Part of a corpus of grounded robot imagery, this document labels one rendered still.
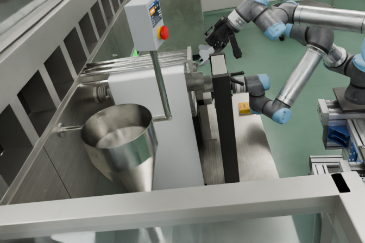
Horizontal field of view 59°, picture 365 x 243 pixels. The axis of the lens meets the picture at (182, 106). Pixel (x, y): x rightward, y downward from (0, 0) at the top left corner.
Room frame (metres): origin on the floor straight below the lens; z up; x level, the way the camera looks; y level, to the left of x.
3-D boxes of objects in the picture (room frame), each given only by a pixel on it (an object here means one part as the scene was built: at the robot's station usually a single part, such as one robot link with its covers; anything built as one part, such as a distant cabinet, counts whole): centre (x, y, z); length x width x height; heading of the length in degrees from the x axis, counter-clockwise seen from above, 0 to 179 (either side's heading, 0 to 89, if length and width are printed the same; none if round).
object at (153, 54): (0.67, 0.04, 1.51); 0.02 x 0.02 x 0.20
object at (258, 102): (1.22, -0.36, 1.01); 0.11 x 0.08 x 0.11; 25
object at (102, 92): (1.00, 0.25, 1.34); 0.07 x 0.07 x 0.07; 83
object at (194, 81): (0.96, -0.06, 1.34); 0.06 x 0.06 x 0.06; 83
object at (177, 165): (0.90, 0.13, 1.17); 0.34 x 0.05 x 0.54; 83
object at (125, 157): (0.51, 0.13, 1.50); 0.14 x 0.14 x 0.06
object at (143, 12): (0.67, 0.03, 1.66); 0.07 x 0.07 x 0.10; 68
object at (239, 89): (1.24, -0.27, 1.11); 0.08 x 0.05 x 0.08; 173
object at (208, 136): (1.17, -0.10, 1.05); 0.06 x 0.05 x 0.31; 83
